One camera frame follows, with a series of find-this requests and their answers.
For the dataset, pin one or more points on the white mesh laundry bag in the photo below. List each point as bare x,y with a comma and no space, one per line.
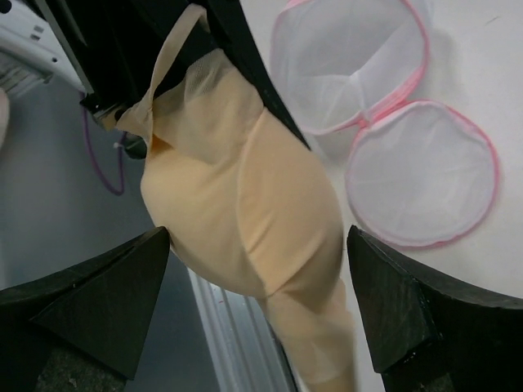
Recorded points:
418,172

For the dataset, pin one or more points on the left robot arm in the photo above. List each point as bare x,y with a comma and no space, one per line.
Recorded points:
30,35

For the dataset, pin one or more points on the aluminium frame rail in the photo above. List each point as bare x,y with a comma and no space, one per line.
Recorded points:
245,353

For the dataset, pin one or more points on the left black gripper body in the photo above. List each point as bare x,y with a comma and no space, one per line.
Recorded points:
115,45

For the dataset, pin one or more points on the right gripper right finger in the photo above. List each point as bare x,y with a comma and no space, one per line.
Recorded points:
428,331

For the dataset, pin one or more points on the beige bra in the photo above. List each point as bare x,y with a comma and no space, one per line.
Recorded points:
247,206

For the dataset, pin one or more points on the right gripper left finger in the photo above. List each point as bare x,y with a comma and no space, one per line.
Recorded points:
83,328

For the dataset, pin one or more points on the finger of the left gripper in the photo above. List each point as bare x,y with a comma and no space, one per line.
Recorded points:
230,28

